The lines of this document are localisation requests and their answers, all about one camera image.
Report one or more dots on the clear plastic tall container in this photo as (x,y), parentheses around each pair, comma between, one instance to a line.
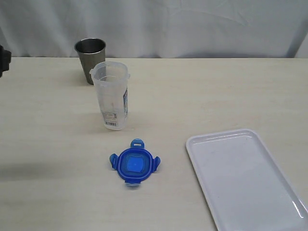
(110,80)

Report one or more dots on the stainless steel cup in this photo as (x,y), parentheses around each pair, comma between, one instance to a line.
(91,51)

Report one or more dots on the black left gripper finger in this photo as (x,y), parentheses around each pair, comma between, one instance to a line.
(5,60)

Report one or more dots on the white rectangular tray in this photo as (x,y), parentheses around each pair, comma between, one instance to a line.
(244,188)

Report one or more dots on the white backdrop curtain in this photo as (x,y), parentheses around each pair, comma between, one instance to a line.
(157,28)

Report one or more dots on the blue plastic container lid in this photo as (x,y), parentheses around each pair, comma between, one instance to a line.
(135,164)

